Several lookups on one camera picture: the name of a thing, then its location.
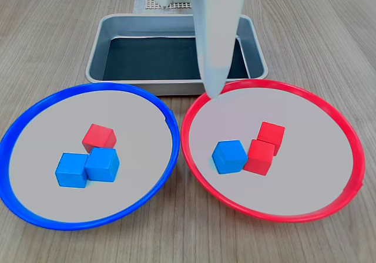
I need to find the blue cube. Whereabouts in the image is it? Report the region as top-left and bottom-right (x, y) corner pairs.
(55, 152), (90, 189)
(84, 147), (120, 183)
(211, 139), (249, 175)

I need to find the red cube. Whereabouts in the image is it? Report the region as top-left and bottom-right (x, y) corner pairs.
(81, 123), (118, 154)
(243, 139), (276, 176)
(257, 121), (286, 157)

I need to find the black tray mat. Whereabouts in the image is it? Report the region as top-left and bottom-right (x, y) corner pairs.
(102, 36), (250, 80)

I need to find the steel tray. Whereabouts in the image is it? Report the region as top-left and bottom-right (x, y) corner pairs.
(85, 12), (269, 96)

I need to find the red-rimmed white plate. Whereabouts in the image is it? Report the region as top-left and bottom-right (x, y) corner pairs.
(180, 79), (366, 224)

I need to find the blue-rimmed white plate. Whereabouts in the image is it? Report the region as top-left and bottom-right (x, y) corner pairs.
(0, 82), (180, 231)

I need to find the pale perforated base plate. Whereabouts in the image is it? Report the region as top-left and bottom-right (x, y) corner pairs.
(145, 0), (194, 11)

